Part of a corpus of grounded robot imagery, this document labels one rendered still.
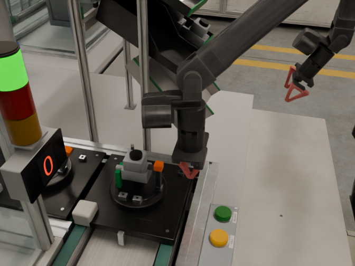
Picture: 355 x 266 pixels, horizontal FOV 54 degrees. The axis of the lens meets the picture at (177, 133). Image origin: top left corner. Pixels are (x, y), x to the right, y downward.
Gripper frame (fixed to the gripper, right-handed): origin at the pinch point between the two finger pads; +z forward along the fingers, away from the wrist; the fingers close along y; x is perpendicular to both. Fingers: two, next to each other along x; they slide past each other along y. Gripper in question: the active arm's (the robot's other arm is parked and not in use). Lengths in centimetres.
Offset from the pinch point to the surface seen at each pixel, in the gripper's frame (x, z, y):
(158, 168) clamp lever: -7.4, -1.6, 0.9
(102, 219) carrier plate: -18.5, 7.8, 10.4
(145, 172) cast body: -10.3, -0.4, 1.7
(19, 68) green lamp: -21.2, -34.3, 18.6
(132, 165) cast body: -13.1, -2.6, 2.2
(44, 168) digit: -21.7, -16.2, 19.7
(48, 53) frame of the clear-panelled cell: -87, 16, -87
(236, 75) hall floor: -2, 109, -257
